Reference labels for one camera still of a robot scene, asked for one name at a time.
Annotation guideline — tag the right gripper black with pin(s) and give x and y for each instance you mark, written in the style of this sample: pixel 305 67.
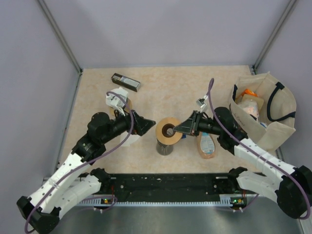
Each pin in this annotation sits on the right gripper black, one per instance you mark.
pixel 191 126

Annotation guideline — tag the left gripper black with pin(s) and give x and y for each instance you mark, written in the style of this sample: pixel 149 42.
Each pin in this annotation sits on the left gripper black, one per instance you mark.
pixel 141 125

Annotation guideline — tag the wooden ring dripper holder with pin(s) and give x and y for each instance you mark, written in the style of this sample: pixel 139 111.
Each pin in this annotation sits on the wooden ring dripper holder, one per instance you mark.
pixel 126 109

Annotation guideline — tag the white paper coffee filter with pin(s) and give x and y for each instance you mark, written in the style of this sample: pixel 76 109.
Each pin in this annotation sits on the white paper coffee filter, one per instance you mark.
pixel 118 91

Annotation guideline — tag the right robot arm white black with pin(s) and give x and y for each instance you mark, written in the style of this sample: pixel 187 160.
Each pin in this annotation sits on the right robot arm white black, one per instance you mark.
pixel 288 186

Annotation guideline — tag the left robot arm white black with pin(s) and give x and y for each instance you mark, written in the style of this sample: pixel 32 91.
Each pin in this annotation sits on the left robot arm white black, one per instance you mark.
pixel 44 208

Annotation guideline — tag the orange soap bottle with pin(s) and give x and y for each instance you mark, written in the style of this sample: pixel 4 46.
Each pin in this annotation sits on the orange soap bottle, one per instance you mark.
pixel 205 145

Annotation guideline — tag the glass flask carafe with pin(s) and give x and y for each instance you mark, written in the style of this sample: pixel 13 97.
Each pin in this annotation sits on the glass flask carafe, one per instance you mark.
pixel 163 149

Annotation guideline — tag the black rectangular box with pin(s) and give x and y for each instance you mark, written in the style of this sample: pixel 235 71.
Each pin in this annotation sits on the black rectangular box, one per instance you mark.
pixel 126 82

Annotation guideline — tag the orange capped bottle in bag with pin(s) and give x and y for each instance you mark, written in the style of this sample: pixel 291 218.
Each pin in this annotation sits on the orange capped bottle in bag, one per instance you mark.
pixel 249 92

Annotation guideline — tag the beige tote bag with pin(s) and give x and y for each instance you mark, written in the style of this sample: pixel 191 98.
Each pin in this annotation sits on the beige tote bag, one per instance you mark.
pixel 277 114

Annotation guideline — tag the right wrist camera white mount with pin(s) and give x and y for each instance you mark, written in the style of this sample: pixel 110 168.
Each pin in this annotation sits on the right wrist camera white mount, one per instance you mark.
pixel 201 102

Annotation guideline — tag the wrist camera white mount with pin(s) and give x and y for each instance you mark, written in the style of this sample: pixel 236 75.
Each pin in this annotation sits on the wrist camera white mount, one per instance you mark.
pixel 116 103
pixel 201 102

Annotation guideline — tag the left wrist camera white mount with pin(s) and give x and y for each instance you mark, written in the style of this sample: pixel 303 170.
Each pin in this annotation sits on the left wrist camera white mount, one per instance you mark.
pixel 116 103

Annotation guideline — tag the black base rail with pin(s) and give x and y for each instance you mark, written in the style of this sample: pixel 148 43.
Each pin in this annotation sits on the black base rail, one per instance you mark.
pixel 169 187

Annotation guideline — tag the grey cable duct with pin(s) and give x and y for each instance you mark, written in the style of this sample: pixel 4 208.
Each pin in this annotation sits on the grey cable duct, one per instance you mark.
pixel 101 202

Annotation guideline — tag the right aluminium frame post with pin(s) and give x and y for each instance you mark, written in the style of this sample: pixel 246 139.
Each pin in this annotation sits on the right aluminium frame post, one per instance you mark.
pixel 291 5

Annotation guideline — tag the aluminium frame post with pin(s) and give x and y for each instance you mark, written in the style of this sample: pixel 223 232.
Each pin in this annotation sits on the aluminium frame post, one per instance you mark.
pixel 59 35
pixel 291 5

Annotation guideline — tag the left aluminium frame post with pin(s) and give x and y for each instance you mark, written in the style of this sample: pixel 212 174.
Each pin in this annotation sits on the left aluminium frame post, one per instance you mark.
pixel 59 35

